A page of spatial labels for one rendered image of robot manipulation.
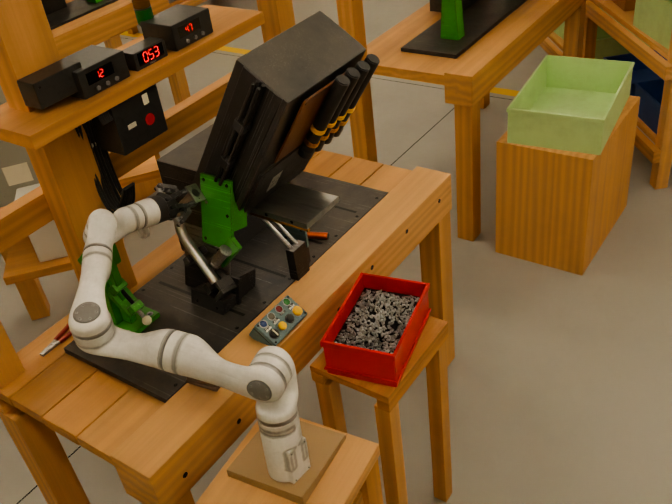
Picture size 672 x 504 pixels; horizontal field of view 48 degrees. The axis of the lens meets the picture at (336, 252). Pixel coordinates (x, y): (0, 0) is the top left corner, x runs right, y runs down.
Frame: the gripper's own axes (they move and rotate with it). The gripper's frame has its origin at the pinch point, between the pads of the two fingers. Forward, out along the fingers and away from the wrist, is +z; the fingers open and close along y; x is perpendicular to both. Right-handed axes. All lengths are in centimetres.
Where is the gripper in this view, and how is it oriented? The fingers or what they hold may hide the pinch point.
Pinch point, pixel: (189, 198)
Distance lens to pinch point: 219.5
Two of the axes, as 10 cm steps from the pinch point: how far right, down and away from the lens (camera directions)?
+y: -5.4, -8.4, 0.7
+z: 5.8, -3.0, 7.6
